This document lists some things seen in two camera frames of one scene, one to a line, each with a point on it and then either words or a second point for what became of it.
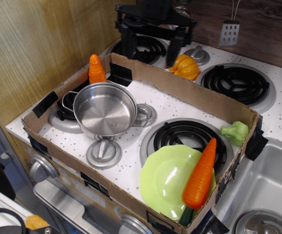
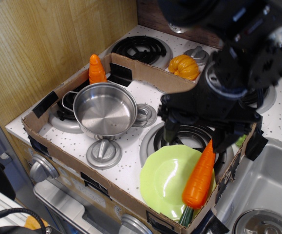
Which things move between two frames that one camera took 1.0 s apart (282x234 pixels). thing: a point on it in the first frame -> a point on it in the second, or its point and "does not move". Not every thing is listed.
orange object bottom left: x=34 y=222 does not move
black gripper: x=158 y=17 -> x=216 y=103
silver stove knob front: x=103 y=154 does not move
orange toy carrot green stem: x=197 y=185 does not move
